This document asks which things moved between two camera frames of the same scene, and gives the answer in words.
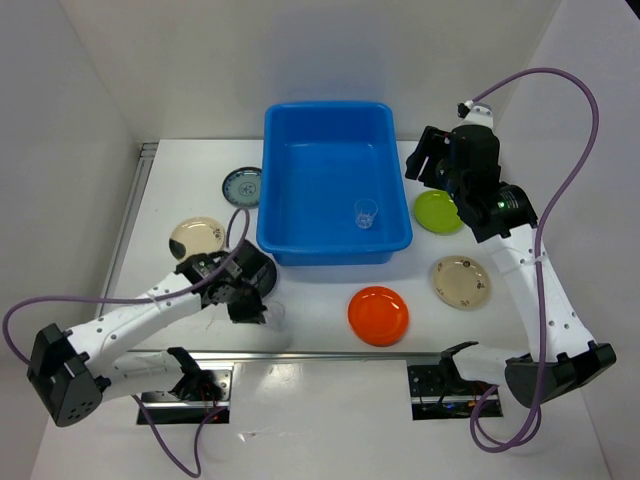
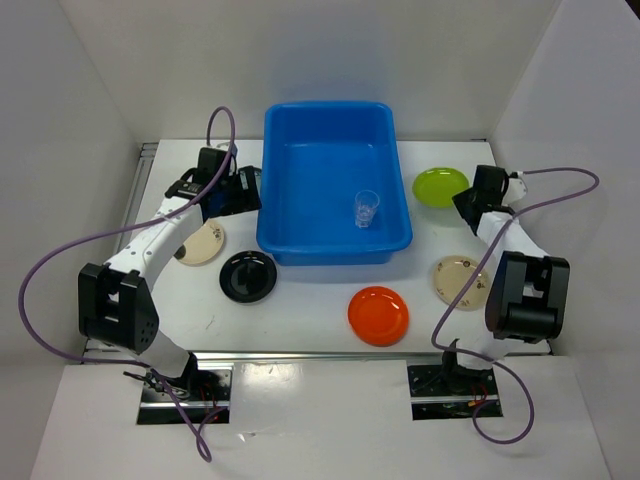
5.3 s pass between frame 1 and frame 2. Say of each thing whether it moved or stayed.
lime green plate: moved
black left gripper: moved
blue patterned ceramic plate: stayed
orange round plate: stayed
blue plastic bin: stayed
